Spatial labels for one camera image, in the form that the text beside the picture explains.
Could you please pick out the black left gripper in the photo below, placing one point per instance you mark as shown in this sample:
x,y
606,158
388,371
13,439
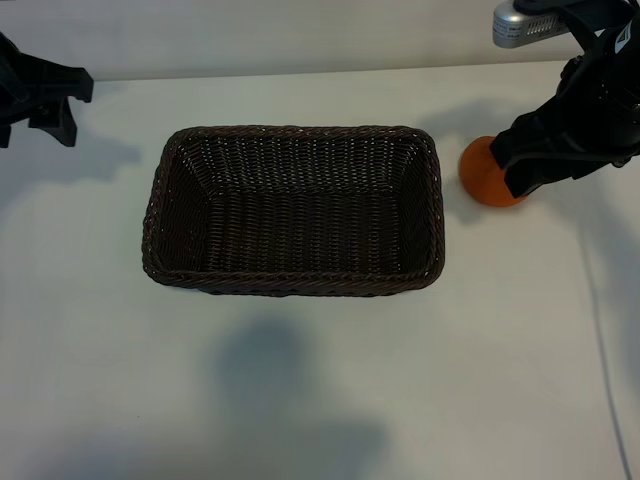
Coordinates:
x,y
35,80

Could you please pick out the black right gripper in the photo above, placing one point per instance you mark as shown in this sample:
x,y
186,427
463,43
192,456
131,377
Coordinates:
x,y
595,120

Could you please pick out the orange fruit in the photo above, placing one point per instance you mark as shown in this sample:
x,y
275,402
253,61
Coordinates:
x,y
480,175

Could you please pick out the dark brown wicker basket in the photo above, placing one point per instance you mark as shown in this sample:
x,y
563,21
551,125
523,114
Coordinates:
x,y
300,230

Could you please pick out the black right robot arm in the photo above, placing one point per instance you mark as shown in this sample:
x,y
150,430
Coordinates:
x,y
625,22

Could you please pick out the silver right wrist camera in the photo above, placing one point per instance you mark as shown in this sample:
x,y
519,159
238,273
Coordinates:
x,y
525,25

